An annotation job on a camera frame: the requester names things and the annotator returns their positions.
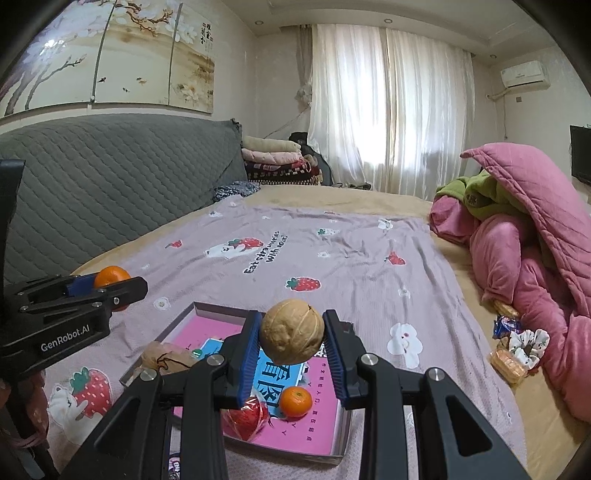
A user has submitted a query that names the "dark patterned folded blanket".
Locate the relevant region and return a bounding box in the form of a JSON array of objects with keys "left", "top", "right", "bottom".
[{"left": 245, "top": 159, "right": 321, "bottom": 185}]

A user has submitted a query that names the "grey quilted headboard cover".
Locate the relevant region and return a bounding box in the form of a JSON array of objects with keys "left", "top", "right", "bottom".
[{"left": 0, "top": 113, "right": 247, "bottom": 287}]

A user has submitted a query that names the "cream folded blanket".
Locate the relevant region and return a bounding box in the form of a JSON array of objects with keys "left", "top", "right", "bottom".
[{"left": 242, "top": 136, "right": 301, "bottom": 153}]

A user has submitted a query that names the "tangerine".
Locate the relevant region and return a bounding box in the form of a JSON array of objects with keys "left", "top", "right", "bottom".
[
  {"left": 93, "top": 266, "right": 132, "bottom": 289},
  {"left": 278, "top": 387, "right": 312, "bottom": 417}
]

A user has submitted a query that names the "blue patterned cloth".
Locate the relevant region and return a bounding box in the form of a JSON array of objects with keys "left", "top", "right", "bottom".
[{"left": 212, "top": 181, "right": 262, "bottom": 203}]

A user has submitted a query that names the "white patterned scrunchie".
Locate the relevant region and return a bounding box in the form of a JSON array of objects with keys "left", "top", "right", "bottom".
[{"left": 508, "top": 329, "right": 550, "bottom": 370}]

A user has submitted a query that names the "purple strawberry printed blanket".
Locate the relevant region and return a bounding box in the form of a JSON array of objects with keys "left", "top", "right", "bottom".
[{"left": 44, "top": 198, "right": 527, "bottom": 480}]

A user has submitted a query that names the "floral wall painting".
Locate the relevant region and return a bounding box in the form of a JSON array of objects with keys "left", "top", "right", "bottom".
[{"left": 0, "top": 0, "right": 215, "bottom": 118}]

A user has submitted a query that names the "black bag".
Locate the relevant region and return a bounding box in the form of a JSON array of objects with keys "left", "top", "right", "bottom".
[{"left": 288, "top": 131, "right": 333, "bottom": 185}]

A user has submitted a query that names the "green blanket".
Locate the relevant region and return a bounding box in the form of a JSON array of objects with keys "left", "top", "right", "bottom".
[{"left": 436, "top": 168, "right": 555, "bottom": 259}]

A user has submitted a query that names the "pink folded blanket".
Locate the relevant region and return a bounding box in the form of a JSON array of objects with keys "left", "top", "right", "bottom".
[{"left": 242, "top": 150, "right": 303, "bottom": 163}]

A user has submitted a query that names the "pink book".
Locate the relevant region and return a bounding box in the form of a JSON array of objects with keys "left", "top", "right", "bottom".
[{"left": 171, "top": 314, "right": 349, "bottom": 455}]

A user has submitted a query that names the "black television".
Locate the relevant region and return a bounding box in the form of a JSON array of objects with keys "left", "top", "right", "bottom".
[{"left": 570, "top": 124, "right": 591, "bottom": 181}]

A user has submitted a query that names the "white sheer curtain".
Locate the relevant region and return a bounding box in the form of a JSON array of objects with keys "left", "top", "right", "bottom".
[{"left": 295, "top": 23, "right": 474, "bottom": 201}]

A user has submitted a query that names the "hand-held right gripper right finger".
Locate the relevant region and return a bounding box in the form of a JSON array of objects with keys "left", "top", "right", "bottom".
[{"left": 322, "top": 309, "right": 532, "bottom": 480}]

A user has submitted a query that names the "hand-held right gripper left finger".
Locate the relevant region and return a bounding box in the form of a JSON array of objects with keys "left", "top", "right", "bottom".
[{"left": 55, "top": 310, "right": 265, "bottom": 480}]

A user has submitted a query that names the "pink quilt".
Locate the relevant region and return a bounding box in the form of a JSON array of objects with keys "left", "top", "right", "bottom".
[{"left": 429, "top": 142, "right": 591, "bottom": 421}]

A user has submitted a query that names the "walnut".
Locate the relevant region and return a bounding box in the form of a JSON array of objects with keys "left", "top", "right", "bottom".
[{"left": 260, "top": 299, "right": 325, "bottom": 365}]

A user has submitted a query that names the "red surprise egg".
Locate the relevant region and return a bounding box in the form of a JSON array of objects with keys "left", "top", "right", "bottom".
[{"left": 222, "top": 397, "right": 271, "bottom": 444}]

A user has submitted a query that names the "blue candy wrapper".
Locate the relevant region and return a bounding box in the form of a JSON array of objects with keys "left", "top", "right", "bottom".
[{"left": 493, "top": 315, "right": 522, "bottom": 340}]

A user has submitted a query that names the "beige drawstring pouch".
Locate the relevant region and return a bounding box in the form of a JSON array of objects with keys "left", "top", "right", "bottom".
[{"left": 141, "top": 342, "right": 204, "bottom": 372}]

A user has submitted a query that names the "grey cardboard box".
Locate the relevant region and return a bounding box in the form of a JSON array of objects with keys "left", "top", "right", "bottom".
[{"left": 119, "top": 301, "right": 354, "bottom": 464}]

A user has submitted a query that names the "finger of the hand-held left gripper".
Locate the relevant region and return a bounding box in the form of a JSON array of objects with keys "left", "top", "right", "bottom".
[
  {"left": 27, "top": 276, "right": 149, "bottom": 322},
  {"left": 7, "top": 274, "right": 99, "bottom": 308}
]

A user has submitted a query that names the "white air conditioner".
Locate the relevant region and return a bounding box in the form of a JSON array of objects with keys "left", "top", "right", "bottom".
[{"left": 500, "top": 61, "right": 551, "bottom": 90}]

